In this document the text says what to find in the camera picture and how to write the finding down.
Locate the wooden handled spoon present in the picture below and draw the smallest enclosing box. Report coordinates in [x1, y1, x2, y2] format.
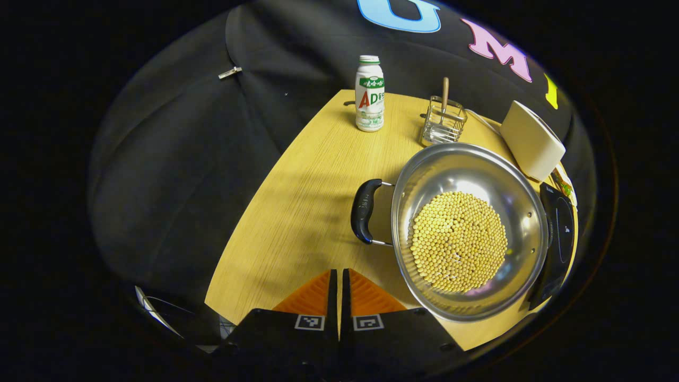
[438, 77, 450, 133]

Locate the stainless steel pot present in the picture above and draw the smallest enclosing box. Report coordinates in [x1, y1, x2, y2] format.
[350, 142, 552, 323]

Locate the white drink bottle green label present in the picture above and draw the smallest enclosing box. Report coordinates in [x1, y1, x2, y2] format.
[354, 55, 386, 133]

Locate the white power cable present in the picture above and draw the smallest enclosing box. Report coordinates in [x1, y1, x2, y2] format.
[466, 109, 503, 136]

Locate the white toaster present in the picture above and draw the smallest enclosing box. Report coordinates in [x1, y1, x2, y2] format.
[500, 100, 567, 183]

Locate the black backdrop cloth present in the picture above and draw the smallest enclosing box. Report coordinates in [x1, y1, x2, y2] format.
[88, 0, 597, 340]

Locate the black induction cooktop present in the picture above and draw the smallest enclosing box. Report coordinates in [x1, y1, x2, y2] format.
[528, 182, 576, 311]

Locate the pile of yellow soybeans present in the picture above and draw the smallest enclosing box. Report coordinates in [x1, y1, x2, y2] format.
[408, 191, 509, 294]

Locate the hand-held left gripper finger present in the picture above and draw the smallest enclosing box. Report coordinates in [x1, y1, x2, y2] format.
[212, 269, 339, 372]
[339, 268, 467, 373]

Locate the sandwich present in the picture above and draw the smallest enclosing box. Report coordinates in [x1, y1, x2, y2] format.
[551, 169, 574, 198]

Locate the wire cutlery basket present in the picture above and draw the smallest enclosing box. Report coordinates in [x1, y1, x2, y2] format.
[420, 95, 468, 147]

